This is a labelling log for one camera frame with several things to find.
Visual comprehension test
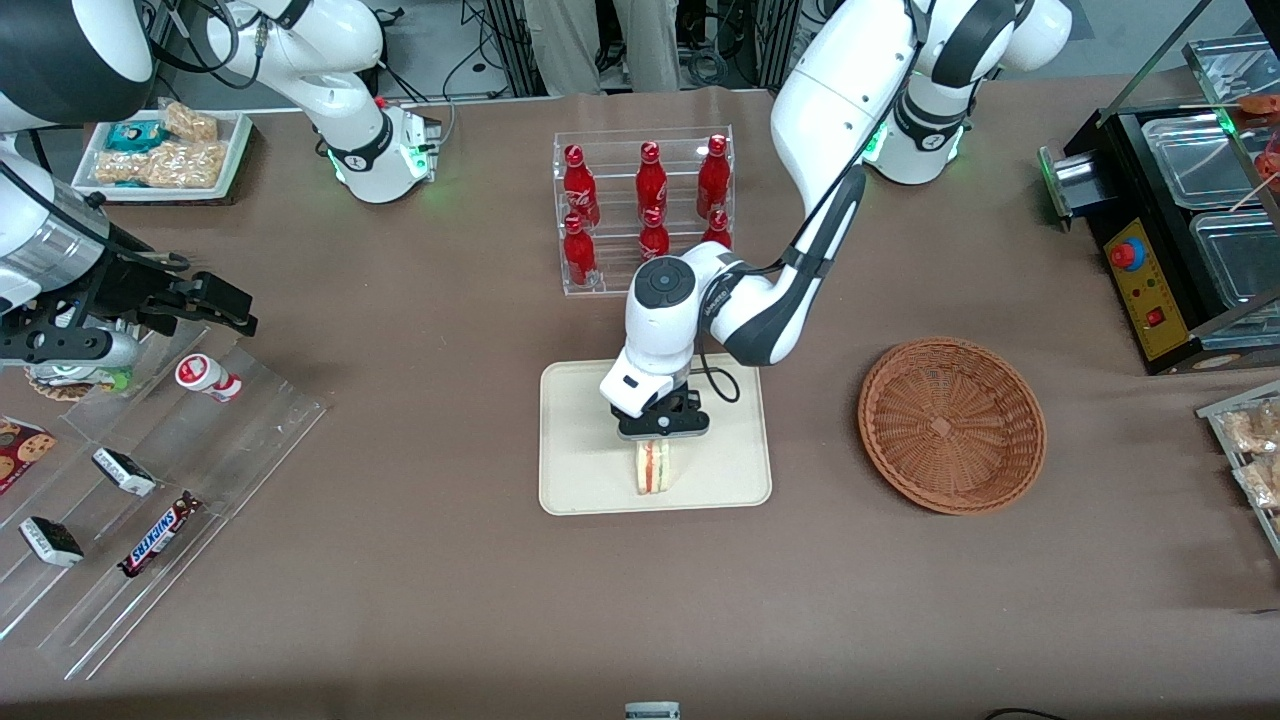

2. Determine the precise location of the black white snack bar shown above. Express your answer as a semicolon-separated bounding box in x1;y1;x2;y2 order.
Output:
92;447;158;498
19;516;85;569

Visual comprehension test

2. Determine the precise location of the steel food pan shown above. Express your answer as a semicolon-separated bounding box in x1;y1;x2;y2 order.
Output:
1141;114;1273;212
1189;209;1280;313

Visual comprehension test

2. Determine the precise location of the large rice cracker bag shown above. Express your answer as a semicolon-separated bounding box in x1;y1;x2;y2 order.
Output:
94;140;230;190

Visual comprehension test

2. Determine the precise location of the red cookie packet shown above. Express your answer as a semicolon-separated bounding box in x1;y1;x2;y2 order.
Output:
0;418;58;495

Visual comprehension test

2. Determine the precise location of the grey bread tray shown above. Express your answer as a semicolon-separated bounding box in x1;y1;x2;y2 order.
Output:
1197;380;1280;559

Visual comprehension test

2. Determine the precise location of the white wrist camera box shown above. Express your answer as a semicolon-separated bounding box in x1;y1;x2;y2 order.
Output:
599;348;669;420

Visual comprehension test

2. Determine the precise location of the wrapped bread package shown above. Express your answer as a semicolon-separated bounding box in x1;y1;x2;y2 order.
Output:
1222;400;1280;457
1235;455;1280;511

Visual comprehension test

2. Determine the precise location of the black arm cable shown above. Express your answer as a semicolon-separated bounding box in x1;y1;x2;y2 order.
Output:
697;168;869;405

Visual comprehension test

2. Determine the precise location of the person in beige trousers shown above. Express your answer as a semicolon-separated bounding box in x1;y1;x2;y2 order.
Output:
515;0;679;96

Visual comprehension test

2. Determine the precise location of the brown wicker basket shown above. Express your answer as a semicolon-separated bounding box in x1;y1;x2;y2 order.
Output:
857;337;1048;516

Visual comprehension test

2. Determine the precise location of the clear acrylic stepped shelf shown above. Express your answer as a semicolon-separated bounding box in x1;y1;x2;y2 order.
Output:
0;320;332;682

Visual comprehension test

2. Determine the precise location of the white red yogurt bottle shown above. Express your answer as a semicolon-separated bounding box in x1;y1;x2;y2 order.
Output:
175;353;244;404

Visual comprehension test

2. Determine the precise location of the triangular sandwich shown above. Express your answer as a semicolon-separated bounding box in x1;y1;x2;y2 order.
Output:
633;439;678;497

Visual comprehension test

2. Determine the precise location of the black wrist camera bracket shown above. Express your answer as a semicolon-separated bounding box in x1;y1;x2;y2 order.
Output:
0;326;114;367

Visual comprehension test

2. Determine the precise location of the small wicker coaster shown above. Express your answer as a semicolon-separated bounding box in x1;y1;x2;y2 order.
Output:
24;362;133;403

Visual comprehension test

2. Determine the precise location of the white snack tray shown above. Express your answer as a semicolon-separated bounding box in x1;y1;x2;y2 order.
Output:
72;108;255;205

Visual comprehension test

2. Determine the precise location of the teal snack packet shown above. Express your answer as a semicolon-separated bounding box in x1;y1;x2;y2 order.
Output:
105;120;167;154

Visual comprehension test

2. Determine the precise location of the snickers chocolate bar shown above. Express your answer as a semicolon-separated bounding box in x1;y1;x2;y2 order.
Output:
117;491;204;579

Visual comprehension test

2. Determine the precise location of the black food warmer machine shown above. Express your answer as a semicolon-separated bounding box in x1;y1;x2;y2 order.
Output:
1038;100;1280;377

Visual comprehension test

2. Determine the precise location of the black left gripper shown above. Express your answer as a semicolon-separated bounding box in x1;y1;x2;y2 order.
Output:
616;392;712;442

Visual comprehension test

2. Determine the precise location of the small rice cracker bag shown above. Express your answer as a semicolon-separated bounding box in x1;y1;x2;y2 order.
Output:
160;100;220;143

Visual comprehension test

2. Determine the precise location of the cream plastic tray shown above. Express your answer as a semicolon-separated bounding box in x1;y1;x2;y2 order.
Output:
539;352;773;517

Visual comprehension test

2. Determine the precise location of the clear acrylic bottle rack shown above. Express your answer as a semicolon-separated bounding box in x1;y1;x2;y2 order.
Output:
553;126;734;297

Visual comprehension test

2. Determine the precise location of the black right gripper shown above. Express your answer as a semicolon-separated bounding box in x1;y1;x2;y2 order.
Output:
68;243;259;337

